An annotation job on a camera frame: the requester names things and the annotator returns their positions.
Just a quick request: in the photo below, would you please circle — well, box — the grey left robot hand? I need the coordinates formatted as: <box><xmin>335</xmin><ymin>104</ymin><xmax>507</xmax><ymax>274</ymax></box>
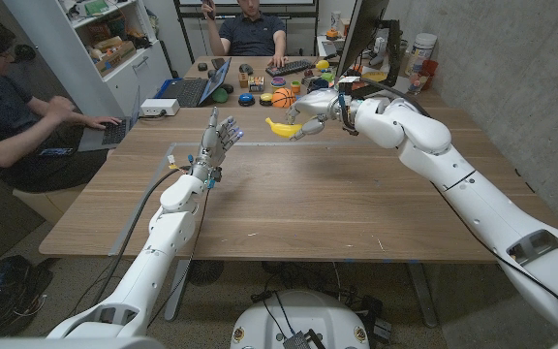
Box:
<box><xmin>190</xmin><ymin>106</ymin><xmax>244</xmax><ymax>183</ymax></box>

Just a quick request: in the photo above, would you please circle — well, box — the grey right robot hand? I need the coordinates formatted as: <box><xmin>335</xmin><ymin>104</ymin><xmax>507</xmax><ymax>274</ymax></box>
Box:
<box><xmin>286</xmin><ymin>88</ymin><xmax>353</xmax><ymax>142</ymax></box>

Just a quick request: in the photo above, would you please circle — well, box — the yellow toy banana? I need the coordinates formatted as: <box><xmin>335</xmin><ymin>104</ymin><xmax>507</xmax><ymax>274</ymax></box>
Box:
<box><xmin>264</xmin><ymin>116</ymin><xmax>304</xmax><ymax>140</ymax></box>

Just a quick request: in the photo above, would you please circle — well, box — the orange toy basketball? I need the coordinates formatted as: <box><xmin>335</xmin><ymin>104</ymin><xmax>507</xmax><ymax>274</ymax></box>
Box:
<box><xmin>271</xmin><ymin>87</ymin><xmax>297</xmax><ymax>109</ymax></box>

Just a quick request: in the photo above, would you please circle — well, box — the dark blue mug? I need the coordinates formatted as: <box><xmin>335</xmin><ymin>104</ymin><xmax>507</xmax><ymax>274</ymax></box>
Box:
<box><xmin>306</xmin><ymin>77</ymin><xmax>331</xmax><ymax>94</ymax></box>

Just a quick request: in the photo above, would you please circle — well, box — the black keyboard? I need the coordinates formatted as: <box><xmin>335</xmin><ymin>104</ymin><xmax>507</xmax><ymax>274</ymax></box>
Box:
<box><xmin>264</xmin><ymin>58</ymin><xmax>315</xmax><ymax>79</ymax></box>

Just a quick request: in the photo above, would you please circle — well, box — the open laptop with blue lid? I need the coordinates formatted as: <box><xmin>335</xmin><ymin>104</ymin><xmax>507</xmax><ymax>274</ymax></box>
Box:
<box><xmin>155</xmin><ymin>56</ymin><xmax>233</xmax><ymax>109</ymax></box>

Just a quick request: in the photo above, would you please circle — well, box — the white power strip box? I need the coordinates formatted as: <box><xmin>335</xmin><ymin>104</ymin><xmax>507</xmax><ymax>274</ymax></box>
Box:
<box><xmin>139</xmin><ymin>98</ymin><xmax>181</xmax><ymax>117</ymax></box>

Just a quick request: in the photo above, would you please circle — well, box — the wooden desk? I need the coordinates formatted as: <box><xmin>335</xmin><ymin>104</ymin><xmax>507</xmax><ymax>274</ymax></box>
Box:
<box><xmin>181</xmin><ymin>55</ymin><xmax>450</xmax><ymax>109</ymax></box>

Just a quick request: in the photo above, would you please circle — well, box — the black computer monitor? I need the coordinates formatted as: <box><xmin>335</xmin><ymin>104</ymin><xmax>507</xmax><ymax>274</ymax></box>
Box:
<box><xmin>335</xmin><ymin>0</ymin><xmax>390</xmax><ymax>79</ymax></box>

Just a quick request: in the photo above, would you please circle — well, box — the black monitor stand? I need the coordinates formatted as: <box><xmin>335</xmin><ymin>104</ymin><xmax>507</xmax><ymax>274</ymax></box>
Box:
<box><xmin>339</xmin><ymin>18</ymin><xmax>402</xmax><ymax>101</ymax></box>

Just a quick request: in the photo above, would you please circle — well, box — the person in navy polo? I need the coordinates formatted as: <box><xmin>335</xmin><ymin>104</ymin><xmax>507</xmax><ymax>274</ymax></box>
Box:
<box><xmin>201</xmin><ymin>0</ymin><xmax>289</xmax><ymax>68</ymax></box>

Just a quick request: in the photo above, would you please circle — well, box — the white shelf cabinet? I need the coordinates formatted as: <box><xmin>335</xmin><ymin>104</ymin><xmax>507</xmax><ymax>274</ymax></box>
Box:
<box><xmin>2</xmin><ymin>0</ymin><xmax>173</xmax><ymax>122</ymax></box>

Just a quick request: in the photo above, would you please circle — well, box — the red plastic cup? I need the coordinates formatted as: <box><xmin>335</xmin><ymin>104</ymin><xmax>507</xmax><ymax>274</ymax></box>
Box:
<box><xmin>418</xmin><ymin>58</ymin><xmax>440</xmax><ymax>91</ymax></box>

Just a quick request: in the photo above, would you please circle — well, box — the white labelled canister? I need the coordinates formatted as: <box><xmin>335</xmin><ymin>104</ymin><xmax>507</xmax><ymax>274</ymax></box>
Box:
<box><xmin>404</xmin><ymin>32</ymin><xmax>439</xmax><ymax>79</ymax></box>

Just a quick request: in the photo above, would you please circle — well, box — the grey laptop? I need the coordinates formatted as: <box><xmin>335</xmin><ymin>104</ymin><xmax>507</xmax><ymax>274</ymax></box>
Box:
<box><xmin>77</xmin><ymin>86</ymin><xmax>140</xmax><ymax>152</ymax></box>

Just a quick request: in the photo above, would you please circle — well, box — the black round floor object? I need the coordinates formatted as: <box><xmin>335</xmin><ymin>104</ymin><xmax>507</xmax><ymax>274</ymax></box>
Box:
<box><xmin>186</xmin><ymin>260</ymin><xmax>226</xmax><ymax>287</ymax></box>

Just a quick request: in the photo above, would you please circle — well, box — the cardboard box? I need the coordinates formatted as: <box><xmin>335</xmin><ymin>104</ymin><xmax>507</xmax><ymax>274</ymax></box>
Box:
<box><xmin>93</xmin><ymin>40</ymin><xmax>138</xmax><ymax>78</ymax></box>

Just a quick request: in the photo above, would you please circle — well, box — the grey table leg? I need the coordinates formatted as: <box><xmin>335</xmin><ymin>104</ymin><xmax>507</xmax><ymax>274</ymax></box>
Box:
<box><xmin>164</xmin><ymin>260</ymin><xmax>192</xmax><ymax>322</ymax></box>
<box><xmin>407</xmin><ymin>261</ymin><xmax>439</xmax><ymax>329</ymax></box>

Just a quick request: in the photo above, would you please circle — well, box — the white robot torso base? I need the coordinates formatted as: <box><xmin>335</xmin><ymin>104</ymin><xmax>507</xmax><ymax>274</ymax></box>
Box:
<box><xmin>230</xmin><ymin>289</ymin><xmax>371</xmax><ymax>349</ymax></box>

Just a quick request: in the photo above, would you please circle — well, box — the black device on torso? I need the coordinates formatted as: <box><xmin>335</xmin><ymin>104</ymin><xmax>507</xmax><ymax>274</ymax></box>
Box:
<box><xmin>282</xmin><ymin>329</ymin><xmax>327</xmax><ymax>349</ymax></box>

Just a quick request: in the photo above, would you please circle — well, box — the white robot chest edge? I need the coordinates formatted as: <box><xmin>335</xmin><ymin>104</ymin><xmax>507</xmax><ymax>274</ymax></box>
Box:
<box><xmin>0</xmin><ymin>335</ymin><xmax>167</xmax><ymax>349</ymax></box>

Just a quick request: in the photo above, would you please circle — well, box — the black backpack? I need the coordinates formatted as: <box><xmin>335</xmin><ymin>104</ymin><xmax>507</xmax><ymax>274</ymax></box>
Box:
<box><xmin>0</xmin><ymin>244</ymin><xmax>55</xmax><ymax>335</ymax></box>

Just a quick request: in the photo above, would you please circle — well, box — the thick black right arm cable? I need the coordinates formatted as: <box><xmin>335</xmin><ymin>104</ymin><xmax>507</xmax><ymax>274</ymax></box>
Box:
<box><xmin>351</xmin><ymin>77</ymin><xmax>433</xmax><ymax>117</ymax></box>

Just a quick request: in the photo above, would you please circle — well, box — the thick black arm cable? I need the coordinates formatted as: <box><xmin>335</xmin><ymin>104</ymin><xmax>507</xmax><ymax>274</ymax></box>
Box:
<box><xmin>87</xmin><ymin>166</ymin><xmax>186</xmax><ymax>307</ymax></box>
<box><xmin>351</xmin><ymin>77</ymin><xmax>433</xmax><ymax>117</ymax></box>

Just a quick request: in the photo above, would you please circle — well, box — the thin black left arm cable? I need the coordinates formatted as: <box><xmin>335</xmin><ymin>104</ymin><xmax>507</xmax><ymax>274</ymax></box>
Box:
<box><xmin>146</xmin><ymin>186</ymin><xmax>211</xmax><ymax>322</ymax></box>

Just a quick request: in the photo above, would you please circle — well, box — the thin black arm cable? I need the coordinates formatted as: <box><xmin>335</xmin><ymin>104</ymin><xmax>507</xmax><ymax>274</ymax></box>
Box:
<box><xmin>146</xmin><ymin>186</ymin><xmax>211</xmax><ymax>322</ymax></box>
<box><xmin>430</xmin><ymin>179</ymin><xmax>558</xmax><ymax>309</ymax></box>

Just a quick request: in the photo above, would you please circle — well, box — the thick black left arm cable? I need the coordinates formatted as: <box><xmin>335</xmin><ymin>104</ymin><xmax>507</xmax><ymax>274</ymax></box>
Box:
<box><xmin>87</xmin><ymin>166</ymin><xmax>186</xmax><ymax>307</ymax></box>

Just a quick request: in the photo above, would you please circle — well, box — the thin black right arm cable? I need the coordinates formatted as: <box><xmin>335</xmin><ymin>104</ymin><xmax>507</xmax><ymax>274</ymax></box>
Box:
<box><xmin>430</xmin><ymin>179</ymin><xmax>558</xmax><ymax>309</ymax></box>

